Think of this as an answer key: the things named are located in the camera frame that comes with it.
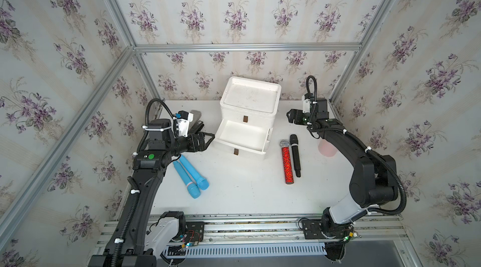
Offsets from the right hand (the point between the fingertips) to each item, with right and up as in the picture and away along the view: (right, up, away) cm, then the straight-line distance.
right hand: (298, 114), depth 91 cm
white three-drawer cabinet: (-25, +3, -5) cm, 26 cm away
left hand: (-42, -9, -20) cm, 47 cm away
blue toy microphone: (-46, -31, -9) cm, 56 cm away
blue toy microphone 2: (-50, -33, -10) cm, 61 cm away
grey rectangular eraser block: (-55, 0, +19) cm, 58 cm away
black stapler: (-52, -6, +14) cm, 54 cm away
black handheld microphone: (0, -14, +8) cm, 16 cm away
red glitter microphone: (-6, -16, +5) cm, 17 cm away
